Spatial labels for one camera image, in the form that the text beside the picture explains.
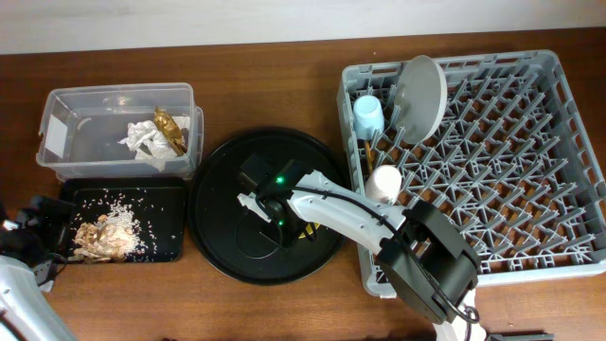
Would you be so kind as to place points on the pink cup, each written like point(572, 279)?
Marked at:
point(384, 184)

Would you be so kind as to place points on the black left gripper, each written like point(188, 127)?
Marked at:
point(36, 208)

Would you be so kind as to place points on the grey dishwasher rack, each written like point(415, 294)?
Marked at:
point(510, 163)

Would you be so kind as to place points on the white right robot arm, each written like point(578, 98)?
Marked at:
point(428, 263)

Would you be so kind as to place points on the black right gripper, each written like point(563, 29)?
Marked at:
point(288, 233)

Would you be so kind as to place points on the gold foil wrapper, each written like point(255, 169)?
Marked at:
point(170, 130)

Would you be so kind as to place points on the clear plastic bin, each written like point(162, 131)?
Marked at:
point(81, 128)

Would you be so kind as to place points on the yellow bowl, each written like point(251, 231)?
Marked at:
point(310, 232)

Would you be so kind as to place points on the food scraps pile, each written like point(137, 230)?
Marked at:
point(112, 237)

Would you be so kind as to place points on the grey plate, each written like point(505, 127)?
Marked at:
point(421, 95)

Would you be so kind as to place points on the blue cup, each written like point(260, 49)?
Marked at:
point(368, 117)

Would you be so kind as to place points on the round black tray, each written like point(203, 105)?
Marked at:
point(228, 234)

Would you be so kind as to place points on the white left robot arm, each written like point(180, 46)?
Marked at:
point(25, 313)

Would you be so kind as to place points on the black rectangular tray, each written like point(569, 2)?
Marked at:
point(158, 204)

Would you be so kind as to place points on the white napkin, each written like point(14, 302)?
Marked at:
point(148, 144)

